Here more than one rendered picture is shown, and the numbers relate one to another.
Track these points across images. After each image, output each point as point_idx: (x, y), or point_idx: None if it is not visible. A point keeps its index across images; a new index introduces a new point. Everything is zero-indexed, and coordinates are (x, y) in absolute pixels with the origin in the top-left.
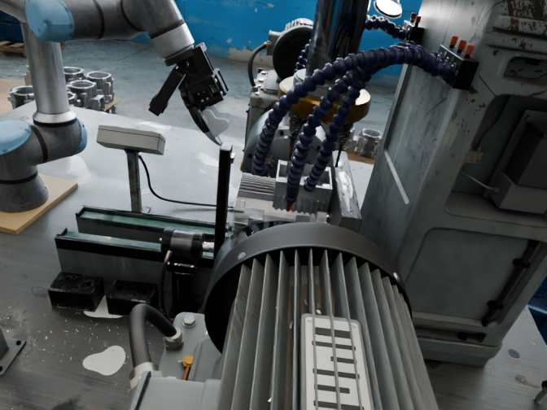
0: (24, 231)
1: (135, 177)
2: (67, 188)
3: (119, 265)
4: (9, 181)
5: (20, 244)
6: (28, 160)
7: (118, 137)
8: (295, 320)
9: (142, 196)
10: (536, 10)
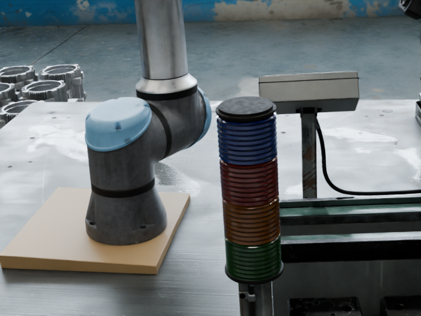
0: (162, 268)
1: (314, 155)
2: (181, 202)
3: (373, 277)
4: (128, 190)
5: (172, 285)
6: (151, 154)
7: (294, 90)
8: None
9: (300, 197)
10: None
